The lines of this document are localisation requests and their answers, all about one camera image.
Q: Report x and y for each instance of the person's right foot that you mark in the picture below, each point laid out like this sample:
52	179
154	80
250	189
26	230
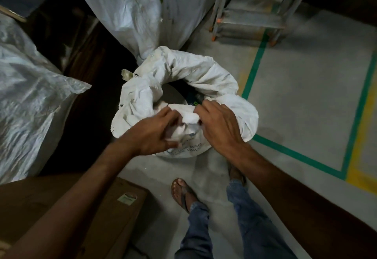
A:
235	175

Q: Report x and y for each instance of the white woven sack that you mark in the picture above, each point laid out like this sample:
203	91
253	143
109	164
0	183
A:
191	73

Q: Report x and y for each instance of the person's left hand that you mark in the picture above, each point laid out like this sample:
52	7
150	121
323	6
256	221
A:
147	138

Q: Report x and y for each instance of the aluminium step ladder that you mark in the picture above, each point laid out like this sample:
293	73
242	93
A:
250	20

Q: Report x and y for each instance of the person's leg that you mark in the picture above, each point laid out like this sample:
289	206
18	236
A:
196	232
256	226

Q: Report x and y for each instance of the person's left leg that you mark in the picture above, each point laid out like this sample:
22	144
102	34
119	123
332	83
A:
196	232

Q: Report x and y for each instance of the person's left forearm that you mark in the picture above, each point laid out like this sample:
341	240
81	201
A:
64	208

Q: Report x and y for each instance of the person's right leg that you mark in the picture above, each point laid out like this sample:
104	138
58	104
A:
256	226

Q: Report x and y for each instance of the large white sack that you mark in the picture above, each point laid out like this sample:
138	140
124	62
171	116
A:
29	105

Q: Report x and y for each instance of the brown cardboard box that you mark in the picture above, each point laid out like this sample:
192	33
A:
117	223

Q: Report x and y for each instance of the person's right hand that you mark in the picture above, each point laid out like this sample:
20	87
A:
221	129

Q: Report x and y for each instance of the person's right forearm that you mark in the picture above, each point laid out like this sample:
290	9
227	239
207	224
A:
309	214

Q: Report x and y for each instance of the dark wooden panel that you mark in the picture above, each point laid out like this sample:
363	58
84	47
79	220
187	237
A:
97	70

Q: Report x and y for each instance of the tall white sack green mark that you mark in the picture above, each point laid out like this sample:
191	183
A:
123	11

